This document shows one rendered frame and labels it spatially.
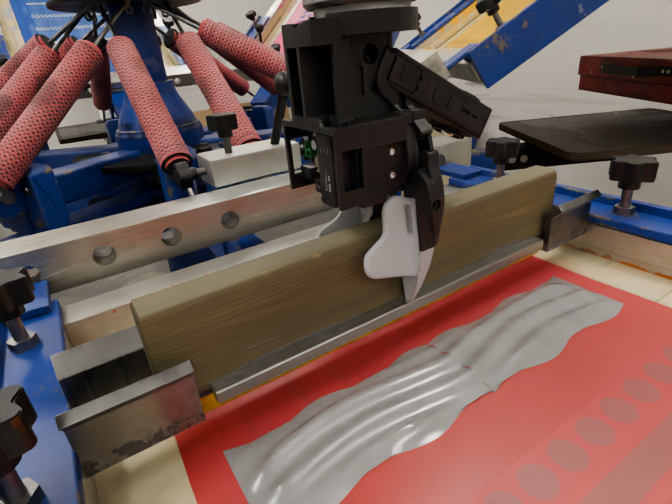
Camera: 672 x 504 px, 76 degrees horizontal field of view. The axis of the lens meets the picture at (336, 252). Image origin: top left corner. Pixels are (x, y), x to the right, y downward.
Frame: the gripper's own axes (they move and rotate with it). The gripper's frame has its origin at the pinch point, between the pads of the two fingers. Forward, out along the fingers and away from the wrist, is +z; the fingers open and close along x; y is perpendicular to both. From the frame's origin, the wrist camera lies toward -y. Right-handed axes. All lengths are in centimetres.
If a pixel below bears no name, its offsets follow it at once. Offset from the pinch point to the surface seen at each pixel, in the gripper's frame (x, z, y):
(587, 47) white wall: -98, -7, -200
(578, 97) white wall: -99, 16, -200
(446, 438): 11.8, 5.3, 5.8
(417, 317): 0.5, 5.3, -2.1
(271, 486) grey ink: 8.3, 4.8, 16.6
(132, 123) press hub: -79, -6, 6
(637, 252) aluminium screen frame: 8.2, 3.5, -25.3
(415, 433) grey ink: 10.5, 4.9, 7.3
